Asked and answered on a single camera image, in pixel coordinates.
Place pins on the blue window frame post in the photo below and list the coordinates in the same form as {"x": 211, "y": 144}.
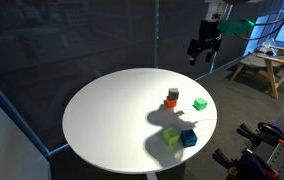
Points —
{"x": 12, "y": 111}
{"x": 156, "y": 33}

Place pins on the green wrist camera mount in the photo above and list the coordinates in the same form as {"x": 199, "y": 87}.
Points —
{"x": 235, "y": 26}

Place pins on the white table pedestal base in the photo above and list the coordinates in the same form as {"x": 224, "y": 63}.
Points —
{"x": 151, "y": 176}

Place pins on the blue block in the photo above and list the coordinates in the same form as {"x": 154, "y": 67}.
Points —
{"x": 188, "y": 138}

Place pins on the lime yellow-green block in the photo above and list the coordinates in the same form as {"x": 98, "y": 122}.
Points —
{"x": 170, "y": 136}

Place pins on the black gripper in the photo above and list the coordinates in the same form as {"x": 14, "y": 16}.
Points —
{"x": 208, "y": 31}

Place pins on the clear plastic bag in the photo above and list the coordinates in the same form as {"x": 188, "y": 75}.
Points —
{"x": 267, "y": 46}

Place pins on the purple orange spring clamp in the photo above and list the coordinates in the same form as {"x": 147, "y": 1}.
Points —
{"x": 245, "y": 163}
{"x": 275, "y": 131}

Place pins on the orange block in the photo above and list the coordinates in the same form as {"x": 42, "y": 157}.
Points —
{"x": 170, "y": 102}

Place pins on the gray block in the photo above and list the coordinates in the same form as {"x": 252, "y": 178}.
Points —
{"x": 173, "y": 94}

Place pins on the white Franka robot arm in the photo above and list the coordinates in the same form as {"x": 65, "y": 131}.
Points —
{"x": 218, "y": 8}

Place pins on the green block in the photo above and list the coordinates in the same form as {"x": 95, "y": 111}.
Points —
{"x": 200, "y": 104}

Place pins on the wooden armchair gray cushion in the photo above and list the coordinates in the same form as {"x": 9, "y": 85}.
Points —
{"x": 272, "y": 63}

